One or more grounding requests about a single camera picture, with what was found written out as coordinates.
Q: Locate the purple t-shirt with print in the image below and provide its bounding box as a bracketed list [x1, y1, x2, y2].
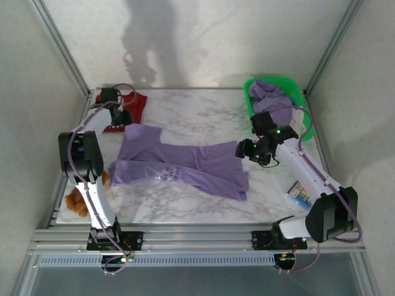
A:
[107, 123, 250, 202]

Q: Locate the red t-shirt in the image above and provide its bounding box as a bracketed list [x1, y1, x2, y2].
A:
[94, 91, 148, 133]

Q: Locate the crumpled white cloth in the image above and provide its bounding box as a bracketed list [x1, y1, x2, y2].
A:
[289, 106, 307, 134]

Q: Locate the crumpled purple t-shirt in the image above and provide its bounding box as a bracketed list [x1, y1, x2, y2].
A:
[248, 79, 294, 127]

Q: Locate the green plastic basket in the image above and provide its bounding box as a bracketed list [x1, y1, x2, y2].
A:
[243, 76, 316, 142]

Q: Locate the colourful crayon pack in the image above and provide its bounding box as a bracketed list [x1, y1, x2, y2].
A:
[285, 180, 312, 211]

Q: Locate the brown plush toy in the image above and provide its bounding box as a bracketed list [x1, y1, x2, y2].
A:
[64, 169, 112, 218]

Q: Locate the black board with green light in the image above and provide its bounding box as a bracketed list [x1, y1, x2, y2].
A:
[100, 254, 134, 274]
[273, 252, 297, 273]

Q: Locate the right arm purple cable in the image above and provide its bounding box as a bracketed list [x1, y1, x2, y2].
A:
[259, 106, 364, 274]

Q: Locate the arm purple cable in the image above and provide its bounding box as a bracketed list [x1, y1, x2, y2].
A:
[259, 106, 364, 274]
[67, 83, 138, 276]

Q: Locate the aluminium side rail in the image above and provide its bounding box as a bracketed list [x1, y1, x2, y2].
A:
[304, 92, 331, 179]
[44, 92, 93, 229]

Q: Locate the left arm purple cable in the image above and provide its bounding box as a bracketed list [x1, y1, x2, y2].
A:
[67, 83, 138, 276]

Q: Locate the aluminium frame post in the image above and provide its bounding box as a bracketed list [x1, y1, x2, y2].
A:
[29, 0, 91, 97]
[304, 0, 362, 97]

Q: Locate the aluminium front rail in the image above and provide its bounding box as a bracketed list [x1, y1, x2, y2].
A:
[27, 224, 367, 254]

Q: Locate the grey slotted cable duct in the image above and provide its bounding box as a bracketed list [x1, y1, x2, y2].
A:
[39, 254, 276, 268]

